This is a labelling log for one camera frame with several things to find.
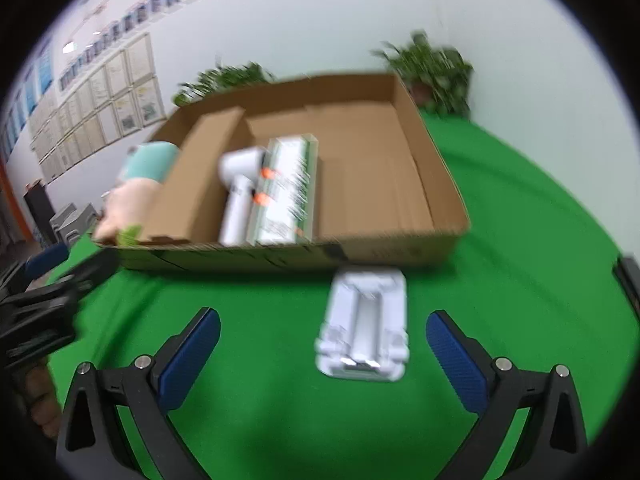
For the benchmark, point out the row of portrait photos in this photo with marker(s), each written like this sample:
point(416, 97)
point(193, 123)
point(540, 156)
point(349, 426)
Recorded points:
point(150, 5)

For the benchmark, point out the person's left hand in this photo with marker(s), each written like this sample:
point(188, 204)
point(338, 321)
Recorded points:
point(42, 400)

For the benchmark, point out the white plastic tray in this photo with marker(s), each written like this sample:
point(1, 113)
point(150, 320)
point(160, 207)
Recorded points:
point(365, 310)

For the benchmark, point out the wall of framed certificates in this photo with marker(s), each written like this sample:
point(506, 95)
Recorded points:
point(100, 105)

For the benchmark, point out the group of blue wall posters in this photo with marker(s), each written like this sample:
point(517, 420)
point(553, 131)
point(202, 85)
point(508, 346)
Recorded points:
point(25, 95)

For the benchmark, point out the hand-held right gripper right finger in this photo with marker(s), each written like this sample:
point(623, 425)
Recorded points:
point(457, 365)

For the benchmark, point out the brown cardboard box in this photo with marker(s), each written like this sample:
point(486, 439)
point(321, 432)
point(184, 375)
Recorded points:
point(370, 160)

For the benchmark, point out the green and white medicine box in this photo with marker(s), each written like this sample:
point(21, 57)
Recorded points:
point(285, 185)

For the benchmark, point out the white handheld lint remover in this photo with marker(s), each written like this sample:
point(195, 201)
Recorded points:
point(235, 210)

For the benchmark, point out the pink pig plush toy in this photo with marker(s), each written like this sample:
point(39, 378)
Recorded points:
point(135, 190)

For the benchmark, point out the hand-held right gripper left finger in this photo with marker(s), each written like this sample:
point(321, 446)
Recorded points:
point(187, 360)

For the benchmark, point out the green potted plant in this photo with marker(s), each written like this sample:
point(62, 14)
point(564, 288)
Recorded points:
point(225, 80)
point(430, 70)

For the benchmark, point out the green table cloth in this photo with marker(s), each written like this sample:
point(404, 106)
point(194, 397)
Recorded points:
point(525, 210)

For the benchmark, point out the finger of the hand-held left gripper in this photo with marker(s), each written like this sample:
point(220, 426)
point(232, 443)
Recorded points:
point(47, 259)
point(90, 272)

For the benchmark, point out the grey armchair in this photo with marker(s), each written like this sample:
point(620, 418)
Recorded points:
point(77, 216)
point(67, 234)

